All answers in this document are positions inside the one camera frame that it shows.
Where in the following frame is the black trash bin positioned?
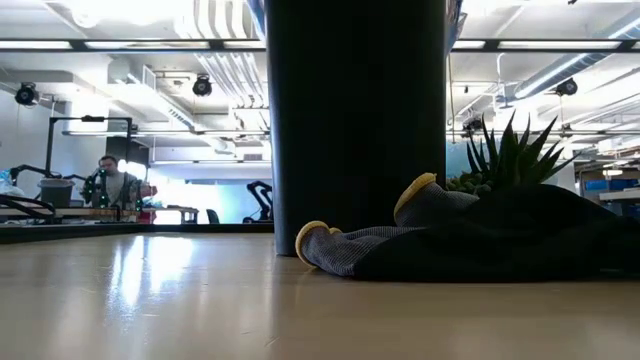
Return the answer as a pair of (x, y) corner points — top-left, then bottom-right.
(264, 0), (448, 258)

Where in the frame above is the green artificial succulent plant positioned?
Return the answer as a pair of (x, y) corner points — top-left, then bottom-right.
(446, 110), (582, 197)

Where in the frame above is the person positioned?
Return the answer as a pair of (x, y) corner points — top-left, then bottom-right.
(82, 154), (159, 225)

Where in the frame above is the background work table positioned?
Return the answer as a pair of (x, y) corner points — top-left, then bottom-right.
(0, 204), (200, 225)

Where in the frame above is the long ceiling light strip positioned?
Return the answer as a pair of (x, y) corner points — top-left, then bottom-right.
(0, 37), (640, 52)

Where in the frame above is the grey background bin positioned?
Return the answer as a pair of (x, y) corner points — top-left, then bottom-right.
(37, 178), (76, 209)

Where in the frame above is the shelf with blue bins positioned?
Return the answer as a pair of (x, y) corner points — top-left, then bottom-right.
(574, 159), (640, 219)

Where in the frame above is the black overhead camera gantry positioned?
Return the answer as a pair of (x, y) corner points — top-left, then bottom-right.
(44, 114), (135, 175)

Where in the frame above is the silver ceiling duct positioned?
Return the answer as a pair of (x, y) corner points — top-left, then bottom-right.
(514, 14), (640, 99)

